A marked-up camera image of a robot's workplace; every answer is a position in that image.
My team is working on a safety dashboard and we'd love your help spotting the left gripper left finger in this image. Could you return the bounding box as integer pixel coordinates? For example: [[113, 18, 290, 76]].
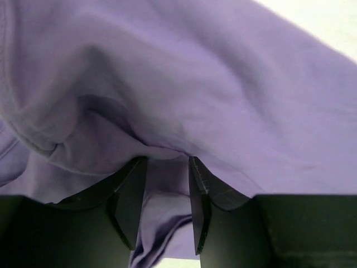
[[47, 157, 147, 250]]

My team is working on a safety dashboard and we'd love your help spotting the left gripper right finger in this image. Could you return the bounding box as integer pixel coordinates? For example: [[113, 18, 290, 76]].
[[189, 157, 249, 255]]

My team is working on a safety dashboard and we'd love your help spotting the purple t shirt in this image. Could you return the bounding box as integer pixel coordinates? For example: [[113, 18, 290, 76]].
[[1, 1, 356, 267]]

